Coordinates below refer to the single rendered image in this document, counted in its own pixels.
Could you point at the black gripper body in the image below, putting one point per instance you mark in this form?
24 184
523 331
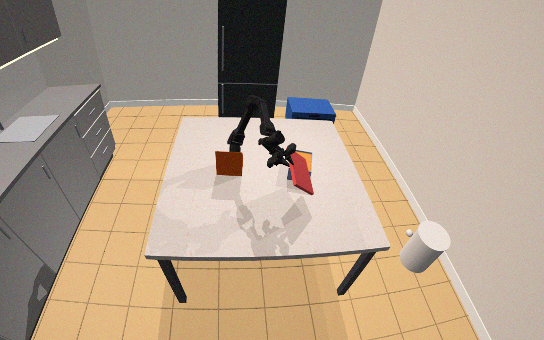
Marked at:
291 148

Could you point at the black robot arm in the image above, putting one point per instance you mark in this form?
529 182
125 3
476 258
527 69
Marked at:
273 137

